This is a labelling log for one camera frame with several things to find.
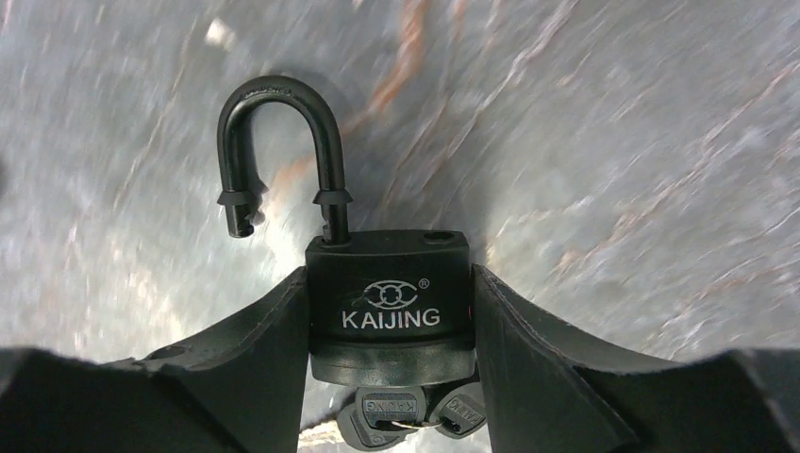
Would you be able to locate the black Kaijing padlock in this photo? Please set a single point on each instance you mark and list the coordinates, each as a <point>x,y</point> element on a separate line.
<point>388,308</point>

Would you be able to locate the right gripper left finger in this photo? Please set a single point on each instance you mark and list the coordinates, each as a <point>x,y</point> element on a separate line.
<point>236,386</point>

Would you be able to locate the black-head key set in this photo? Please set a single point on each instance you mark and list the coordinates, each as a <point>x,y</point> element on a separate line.
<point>381,418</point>

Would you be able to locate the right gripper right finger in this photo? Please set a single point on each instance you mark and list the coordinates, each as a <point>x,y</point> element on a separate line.
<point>550,386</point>

